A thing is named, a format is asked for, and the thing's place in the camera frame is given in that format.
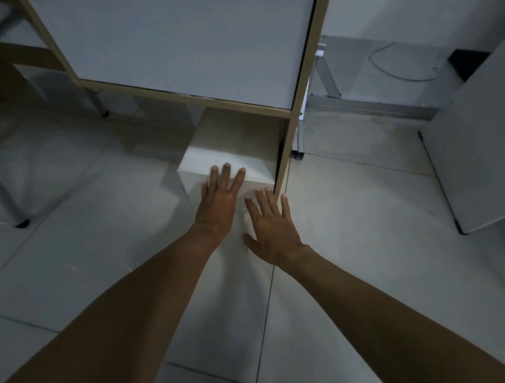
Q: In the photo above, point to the person's right middle finger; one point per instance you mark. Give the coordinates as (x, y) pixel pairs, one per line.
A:
(262, 203)

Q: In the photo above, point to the thin metal leg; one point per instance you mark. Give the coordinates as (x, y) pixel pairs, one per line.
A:
(96, 101)

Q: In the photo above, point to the person's right little finger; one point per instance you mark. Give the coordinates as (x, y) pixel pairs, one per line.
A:
(285, 207)

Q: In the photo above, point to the white board panel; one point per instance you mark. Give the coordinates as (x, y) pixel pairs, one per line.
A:
(469, 158)

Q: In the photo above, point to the grey metal table frame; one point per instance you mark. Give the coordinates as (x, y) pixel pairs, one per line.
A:
(355, 103)

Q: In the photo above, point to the white leg with black foot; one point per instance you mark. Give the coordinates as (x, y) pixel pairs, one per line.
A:
(301, 138)

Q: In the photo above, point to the person's left little finger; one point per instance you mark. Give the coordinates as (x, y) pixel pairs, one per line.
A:
(204, 190)

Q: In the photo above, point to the person's right thumb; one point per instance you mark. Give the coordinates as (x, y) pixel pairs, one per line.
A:
(250, 241)

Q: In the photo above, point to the person's left middle finger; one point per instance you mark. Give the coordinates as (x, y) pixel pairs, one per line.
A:
(225, 177)

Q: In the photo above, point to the person's left hand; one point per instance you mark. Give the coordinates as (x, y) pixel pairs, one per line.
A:
(217, 209)

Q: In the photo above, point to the white box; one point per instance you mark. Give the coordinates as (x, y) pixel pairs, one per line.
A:
(232, 138)

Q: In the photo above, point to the grey leg with black foot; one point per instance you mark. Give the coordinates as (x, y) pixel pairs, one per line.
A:
(12, 209)

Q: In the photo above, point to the person's right hand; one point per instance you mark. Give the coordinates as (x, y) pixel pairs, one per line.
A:
(274, 236)

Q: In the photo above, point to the person's left forearm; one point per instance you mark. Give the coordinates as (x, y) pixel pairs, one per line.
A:
(130, 307)

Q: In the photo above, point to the person's right forearm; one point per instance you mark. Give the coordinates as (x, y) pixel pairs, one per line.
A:
(386, 323)

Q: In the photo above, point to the white table with wooden edging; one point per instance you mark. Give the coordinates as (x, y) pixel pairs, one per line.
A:
(185, 47)

